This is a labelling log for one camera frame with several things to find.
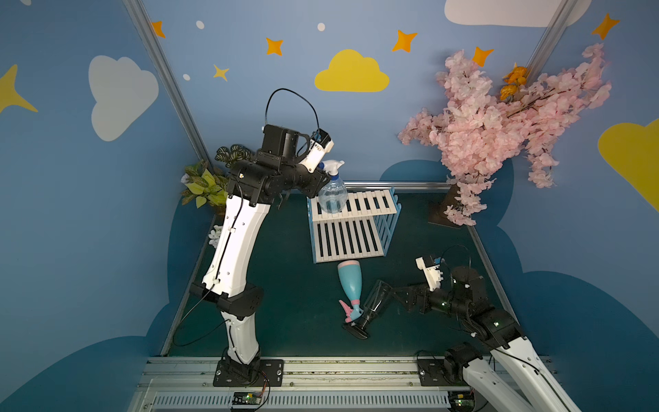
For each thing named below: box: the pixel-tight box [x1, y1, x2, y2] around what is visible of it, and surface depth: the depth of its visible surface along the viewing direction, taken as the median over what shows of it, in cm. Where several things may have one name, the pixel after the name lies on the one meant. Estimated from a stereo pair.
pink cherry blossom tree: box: [397, 42, 612, 228], surface depth 73 cm
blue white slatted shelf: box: [307, 187, 403, 264], surface depth 100 cm
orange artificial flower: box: [500, 62, 528, 101], surface depth 84 cm
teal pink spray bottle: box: [337, 260, 364, 323], surface depth 90 cm
